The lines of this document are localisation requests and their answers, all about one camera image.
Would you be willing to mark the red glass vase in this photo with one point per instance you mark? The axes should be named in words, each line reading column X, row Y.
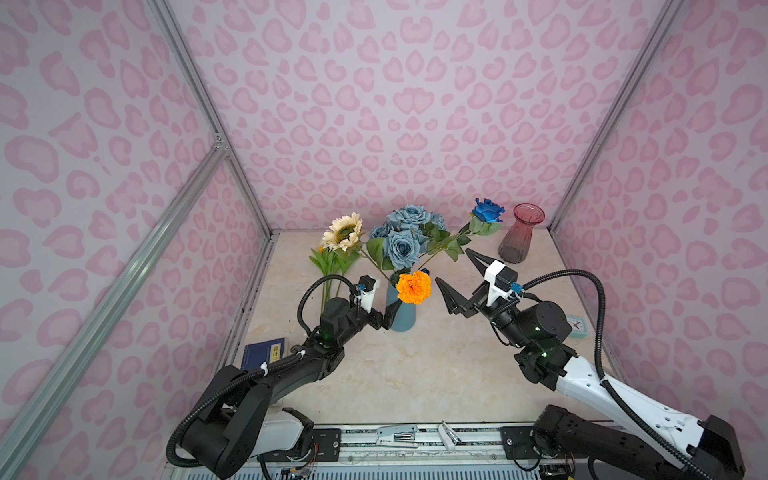
column 516, row 244

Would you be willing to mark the blue rose stem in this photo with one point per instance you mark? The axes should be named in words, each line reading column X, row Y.
column 484, row 220

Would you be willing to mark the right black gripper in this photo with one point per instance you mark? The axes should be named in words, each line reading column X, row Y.
column 480, row 297

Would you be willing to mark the yellow tulip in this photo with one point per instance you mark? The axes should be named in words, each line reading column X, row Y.
column 327, row 262

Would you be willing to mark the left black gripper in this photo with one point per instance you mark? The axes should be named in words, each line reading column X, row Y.
column 381, row 312

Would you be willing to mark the dusty blue rose bouquet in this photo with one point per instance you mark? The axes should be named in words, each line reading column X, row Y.
column 409, row 237

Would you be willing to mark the cream sunflower stem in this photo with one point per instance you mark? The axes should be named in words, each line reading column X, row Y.
column 346, row 237

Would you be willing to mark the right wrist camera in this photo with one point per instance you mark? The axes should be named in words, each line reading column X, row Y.
column 502, row 283

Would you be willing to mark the blue book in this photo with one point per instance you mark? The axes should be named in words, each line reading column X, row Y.
column 269, row 351

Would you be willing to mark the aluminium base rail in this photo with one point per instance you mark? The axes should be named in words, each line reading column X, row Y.
column 484, row 451

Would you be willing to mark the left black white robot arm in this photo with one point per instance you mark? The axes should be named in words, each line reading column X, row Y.
column 223, row 428

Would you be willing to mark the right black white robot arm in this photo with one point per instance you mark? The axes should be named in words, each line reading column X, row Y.
column 650, row 439

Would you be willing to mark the orange carnation stem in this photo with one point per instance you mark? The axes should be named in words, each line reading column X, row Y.
column 414, row 288

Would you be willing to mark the teal ceramic vase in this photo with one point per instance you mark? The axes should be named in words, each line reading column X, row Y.
column 405, row 317

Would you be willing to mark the small teal clock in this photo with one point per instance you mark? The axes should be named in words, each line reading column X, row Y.
column 579, row 327

